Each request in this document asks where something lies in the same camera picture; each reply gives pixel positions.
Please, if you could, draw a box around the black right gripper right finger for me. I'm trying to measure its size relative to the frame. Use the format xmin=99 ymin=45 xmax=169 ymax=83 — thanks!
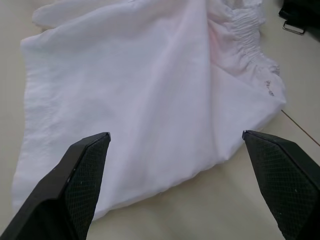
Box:
xmin=241 ymin=129 xmax=320 ymax=240

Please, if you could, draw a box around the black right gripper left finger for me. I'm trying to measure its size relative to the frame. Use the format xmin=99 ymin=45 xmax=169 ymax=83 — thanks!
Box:
xmin=0 ymin=131 xmax=112 ymax=240

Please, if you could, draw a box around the white cloth garment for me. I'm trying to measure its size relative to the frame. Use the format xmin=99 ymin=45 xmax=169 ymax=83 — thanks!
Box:
xmin=11 ymin=0 xmax=287 ymax=222

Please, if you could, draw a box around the red and black padded case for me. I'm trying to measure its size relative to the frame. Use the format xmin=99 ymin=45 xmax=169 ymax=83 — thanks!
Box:
xmin=278 ymin=0 xmax=320 ymax=36

